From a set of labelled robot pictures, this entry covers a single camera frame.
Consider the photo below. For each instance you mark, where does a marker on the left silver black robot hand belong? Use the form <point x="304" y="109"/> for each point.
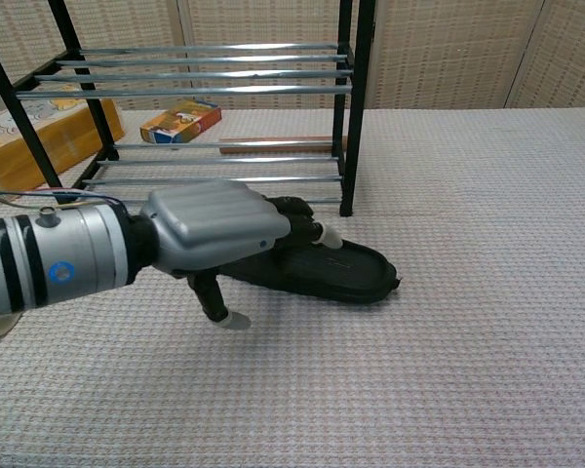
<point x="214" y="219"/>

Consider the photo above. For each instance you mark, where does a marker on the black slipper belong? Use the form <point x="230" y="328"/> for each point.
<point x="341" y="273"/>

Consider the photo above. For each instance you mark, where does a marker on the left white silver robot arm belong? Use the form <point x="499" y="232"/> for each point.
<point x="78" y="253"/>

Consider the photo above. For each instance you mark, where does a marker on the black metal shoe rack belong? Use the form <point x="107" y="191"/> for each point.
<point x="353" y="146"/>

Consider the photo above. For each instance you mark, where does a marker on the small orange snack box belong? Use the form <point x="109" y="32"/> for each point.
<point x="180" y="122"/>

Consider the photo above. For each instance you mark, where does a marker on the large orange tissue pack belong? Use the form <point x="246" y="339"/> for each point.
<point x="63" y="141"/>

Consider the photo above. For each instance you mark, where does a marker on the white woven tablecloth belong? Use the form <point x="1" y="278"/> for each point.
<point x="419" y="317"/>

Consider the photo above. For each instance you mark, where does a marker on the bamboo folding screen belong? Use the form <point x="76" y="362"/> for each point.
<point x="443" y="49"/>

